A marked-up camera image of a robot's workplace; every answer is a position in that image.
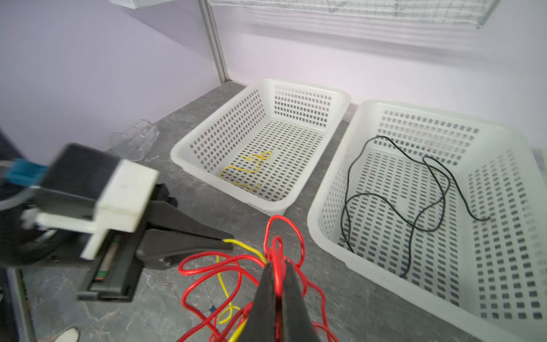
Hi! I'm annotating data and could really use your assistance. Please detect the middle white plastic basket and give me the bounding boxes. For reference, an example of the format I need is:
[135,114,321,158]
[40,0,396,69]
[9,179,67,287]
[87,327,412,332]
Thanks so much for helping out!
[308,101,546,341]

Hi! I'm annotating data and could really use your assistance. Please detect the black cable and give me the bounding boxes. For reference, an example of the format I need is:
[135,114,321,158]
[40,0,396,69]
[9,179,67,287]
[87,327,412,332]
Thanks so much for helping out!
[340,135,491,279]

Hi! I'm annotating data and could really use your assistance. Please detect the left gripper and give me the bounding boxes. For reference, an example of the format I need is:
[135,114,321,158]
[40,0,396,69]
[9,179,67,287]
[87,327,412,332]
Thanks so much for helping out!
[77,201,234,303]

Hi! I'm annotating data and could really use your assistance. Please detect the white mesh wall box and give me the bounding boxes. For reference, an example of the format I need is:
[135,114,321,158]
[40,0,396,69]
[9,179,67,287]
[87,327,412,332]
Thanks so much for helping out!
[109,0,174,10]

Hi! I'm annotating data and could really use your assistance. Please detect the clear plastic cup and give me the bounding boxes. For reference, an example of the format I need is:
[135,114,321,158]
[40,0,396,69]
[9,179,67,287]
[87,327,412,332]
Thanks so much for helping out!
[110,120,160,162]

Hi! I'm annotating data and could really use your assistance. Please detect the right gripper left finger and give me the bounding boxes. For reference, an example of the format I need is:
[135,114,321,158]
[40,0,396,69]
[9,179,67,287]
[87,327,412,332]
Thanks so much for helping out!
[238,264,279,342]

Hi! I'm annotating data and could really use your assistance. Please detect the red cable with clip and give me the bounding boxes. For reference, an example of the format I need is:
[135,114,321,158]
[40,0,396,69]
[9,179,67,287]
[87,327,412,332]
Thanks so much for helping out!
[177,214,341,342]

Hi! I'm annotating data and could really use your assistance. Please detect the yellow cable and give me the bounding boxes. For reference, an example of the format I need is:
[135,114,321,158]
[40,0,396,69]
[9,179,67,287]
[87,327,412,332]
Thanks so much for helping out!
[215,150,274,342]

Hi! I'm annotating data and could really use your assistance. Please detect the white plastic basket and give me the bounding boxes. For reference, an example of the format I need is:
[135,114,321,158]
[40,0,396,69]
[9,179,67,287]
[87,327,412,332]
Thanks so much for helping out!
[308,101,546,341]
[170,79,350,216]

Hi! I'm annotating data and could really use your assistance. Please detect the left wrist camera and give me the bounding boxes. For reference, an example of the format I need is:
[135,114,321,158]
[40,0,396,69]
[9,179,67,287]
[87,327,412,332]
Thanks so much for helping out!
[6,142,160,262]

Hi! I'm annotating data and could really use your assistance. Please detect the white wire wall shelf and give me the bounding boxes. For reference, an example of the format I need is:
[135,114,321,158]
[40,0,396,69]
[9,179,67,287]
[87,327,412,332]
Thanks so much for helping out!
[210,0,499,28]

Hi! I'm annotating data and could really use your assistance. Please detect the white knitted glove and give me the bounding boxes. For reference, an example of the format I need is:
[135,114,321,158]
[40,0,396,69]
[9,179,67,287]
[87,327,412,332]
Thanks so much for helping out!
[41,327,80,342]

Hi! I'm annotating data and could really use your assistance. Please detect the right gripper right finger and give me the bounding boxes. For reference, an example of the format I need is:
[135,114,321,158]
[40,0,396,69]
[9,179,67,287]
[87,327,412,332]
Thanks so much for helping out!
[281,262,320,342]

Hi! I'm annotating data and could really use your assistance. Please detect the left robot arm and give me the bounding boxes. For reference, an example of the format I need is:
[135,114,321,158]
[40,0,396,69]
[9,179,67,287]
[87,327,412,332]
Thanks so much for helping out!
[1,143,230,303]

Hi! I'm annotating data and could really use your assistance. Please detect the left white plastic basket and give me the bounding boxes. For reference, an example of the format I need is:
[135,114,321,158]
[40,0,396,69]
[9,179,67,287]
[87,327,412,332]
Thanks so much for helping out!
[170,79,350,216]

